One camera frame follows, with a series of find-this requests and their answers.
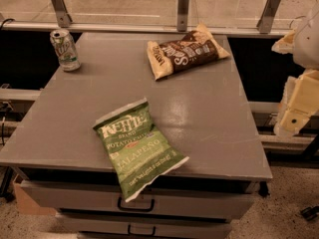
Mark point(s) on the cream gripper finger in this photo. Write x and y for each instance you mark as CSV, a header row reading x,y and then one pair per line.
x,y
300,101
285,44

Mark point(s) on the brown chip bag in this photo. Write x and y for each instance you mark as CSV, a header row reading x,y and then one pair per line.
x,y
198,47

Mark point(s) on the green jalapeno chip bag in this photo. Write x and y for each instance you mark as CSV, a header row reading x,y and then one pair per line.
x,y
137,149

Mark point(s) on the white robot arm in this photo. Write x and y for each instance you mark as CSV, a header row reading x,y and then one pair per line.
x,y
306,41

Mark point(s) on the green soda can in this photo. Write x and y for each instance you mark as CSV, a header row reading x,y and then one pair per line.
x,y
64,46

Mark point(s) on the grey drawer cabinet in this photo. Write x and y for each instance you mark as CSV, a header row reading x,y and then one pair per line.
x,y
203,113

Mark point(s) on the right metal railing bracket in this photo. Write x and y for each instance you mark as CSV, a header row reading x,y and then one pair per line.
x,y
266,20

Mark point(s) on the metal railing bracket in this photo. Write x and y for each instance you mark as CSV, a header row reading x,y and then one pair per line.
x,y
266,20
63,18
182,15

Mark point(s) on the middle metal railing bracket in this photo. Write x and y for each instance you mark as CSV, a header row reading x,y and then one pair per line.
x,y
182,15

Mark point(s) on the upper black drawer handle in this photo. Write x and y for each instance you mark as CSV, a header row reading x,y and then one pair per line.
x,y
136,206

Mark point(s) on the black drawer handle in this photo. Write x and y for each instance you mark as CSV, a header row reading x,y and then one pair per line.
x,y
142,230
136,206

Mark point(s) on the lower black drawer handle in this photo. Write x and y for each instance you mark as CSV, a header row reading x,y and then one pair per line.
x,y
142,230

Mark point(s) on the left metal railing bracket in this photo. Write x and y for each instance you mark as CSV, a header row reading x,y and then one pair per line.
x,y
63,18

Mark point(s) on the horizontal metal rail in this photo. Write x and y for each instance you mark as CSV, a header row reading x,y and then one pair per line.
x,y
89,27

